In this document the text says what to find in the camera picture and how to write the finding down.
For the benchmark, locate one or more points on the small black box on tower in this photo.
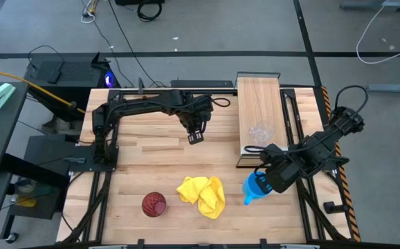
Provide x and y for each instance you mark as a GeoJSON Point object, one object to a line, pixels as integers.
{"type": "Point", "coordinates": [53, 77]}

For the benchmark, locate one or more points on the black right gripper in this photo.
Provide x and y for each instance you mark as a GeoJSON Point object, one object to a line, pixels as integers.
{"type": "Point", "coordinates": [283, 174]}

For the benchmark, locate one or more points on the black computer tower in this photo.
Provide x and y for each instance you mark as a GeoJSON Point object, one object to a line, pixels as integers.
{"type": "Point", "coordinates": [79, 74]}

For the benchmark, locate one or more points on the black low cart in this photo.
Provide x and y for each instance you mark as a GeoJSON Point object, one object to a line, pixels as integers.
{"type": "Point", "coordinates": [44, 207]}

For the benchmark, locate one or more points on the grey desk foot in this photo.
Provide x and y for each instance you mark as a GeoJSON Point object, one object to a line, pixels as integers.
{"type": "Point", "coordinates": [393, 88]}
{"type": "Point", "coordinates": [359, 5]}

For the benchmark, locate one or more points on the red ribbed cup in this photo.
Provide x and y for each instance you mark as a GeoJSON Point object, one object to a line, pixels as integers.
{"type": "Point", "coordinates": [154, 204]}

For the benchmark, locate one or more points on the yellow item on cart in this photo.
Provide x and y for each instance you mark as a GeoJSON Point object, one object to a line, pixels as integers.
{"type": "Point", "coordinates": [27, 201]}

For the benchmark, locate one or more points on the wooden shelf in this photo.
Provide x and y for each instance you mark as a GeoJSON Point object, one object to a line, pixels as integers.
{"type": "Point", "coordinates": [259, 100]}

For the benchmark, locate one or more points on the black power strip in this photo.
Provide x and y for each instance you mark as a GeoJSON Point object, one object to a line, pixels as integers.
{"type": "Point", "coordinates": [201, 83]}

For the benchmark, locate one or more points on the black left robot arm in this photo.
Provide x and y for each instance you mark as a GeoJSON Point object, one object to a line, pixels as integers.
{"type": "Point", "coordinates": [144, 103]}

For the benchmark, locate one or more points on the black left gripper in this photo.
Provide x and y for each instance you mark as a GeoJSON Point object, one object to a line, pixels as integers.
{"type": "Point", "coordinates": [194, 115]}

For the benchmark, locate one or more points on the black aluminium table frame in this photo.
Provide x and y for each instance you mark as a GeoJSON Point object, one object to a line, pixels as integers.
{"type": "Point", "coordinates": [220, 92]}

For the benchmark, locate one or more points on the black knob clamp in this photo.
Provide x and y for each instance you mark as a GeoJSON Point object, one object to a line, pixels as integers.
{"type": "Point", "coordinates": [331, 207]}

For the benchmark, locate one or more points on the yellow cloth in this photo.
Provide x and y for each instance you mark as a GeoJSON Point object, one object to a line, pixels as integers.
{"type": "Point", "coordinates": [207, 197]}

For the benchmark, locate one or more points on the clear plastic cup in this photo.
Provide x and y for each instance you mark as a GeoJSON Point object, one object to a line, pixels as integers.
{"type": "Point", "coordinates": [261, 133]}

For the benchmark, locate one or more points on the blue plastic mug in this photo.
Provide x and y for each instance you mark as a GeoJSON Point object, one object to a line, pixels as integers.
{"type": "Point", "coordinates": [250, 188]}

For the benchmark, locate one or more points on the orange black hazard tape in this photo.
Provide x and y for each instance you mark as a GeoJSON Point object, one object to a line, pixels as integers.
{"type": "Point", "coordinates": [354, 221]}

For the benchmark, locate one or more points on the mint green stapler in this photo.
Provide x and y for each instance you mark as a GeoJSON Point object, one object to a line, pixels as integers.
{"type": "Point", "coordinates": [0, 95]}

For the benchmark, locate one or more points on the black floor box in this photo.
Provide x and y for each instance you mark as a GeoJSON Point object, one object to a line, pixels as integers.
{"type": "Point", "coordinates": [137, 1]}

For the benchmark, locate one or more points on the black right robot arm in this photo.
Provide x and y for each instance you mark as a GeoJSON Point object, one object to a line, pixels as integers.
{"type": "Point", "coordinates": [331, 141]}

